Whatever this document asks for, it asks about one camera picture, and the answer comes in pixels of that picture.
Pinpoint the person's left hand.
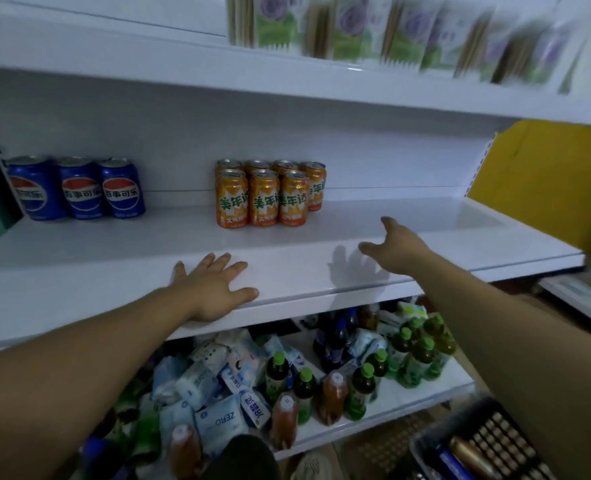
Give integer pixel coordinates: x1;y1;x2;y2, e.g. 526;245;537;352
171;253;260;323

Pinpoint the person's right hand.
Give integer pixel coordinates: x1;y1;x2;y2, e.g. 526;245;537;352
358;217;430;276

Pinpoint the person's left forearm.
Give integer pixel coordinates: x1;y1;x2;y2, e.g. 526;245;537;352
0;285;198;480

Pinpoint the person's right forearm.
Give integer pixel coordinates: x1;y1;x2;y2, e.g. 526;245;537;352
415;252;591;480

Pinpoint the white middle shelf board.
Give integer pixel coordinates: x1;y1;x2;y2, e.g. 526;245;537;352
0;195;587;351

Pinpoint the white shelf board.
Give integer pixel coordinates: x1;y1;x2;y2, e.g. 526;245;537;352
0;195;587;351
270;325;477;460
0;0;591;128

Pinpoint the group of orange soda cans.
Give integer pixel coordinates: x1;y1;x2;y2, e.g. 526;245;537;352
215;158;327;229

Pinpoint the pile of blue wipes packets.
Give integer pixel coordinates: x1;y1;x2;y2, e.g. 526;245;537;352
150;327;326;460

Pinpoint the blue cola can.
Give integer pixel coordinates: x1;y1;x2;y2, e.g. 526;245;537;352
6;155;67;222
56;156;107;221
98;158;146;219

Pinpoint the white capped amber tea bottle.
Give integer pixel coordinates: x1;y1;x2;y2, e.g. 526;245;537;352
168;424;203;480
269;394;299;451
317;371;349;426

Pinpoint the group of green capped bottles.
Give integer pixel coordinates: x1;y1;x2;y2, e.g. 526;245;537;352
264;315;458;426

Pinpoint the white shelf back panel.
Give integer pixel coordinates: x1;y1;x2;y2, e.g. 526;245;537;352
0;67;497;208

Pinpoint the white lower shelf board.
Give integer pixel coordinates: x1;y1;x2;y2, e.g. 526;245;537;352
270;325;477;460

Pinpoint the person's dark trouser knee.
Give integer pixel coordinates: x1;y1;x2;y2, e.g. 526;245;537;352
210;435;282;480

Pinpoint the person's light shoe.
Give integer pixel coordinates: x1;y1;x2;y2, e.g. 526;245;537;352
289;451;337;480

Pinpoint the yellow cardboard panel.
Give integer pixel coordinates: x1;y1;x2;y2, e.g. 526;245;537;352
468;120;591;255

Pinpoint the white upper shelf board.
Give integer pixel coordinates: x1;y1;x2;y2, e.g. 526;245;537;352
0;0;591;128

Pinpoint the row of purple flower packets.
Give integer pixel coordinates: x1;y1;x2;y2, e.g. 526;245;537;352
225;0;591;93

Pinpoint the white side shelf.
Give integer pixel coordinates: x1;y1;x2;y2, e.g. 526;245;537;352
539;272;591;336

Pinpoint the black plastic basket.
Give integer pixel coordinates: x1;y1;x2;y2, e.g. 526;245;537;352
408;395;562;480

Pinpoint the gold cylinder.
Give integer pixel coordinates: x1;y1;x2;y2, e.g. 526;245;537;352
449;436;501;480

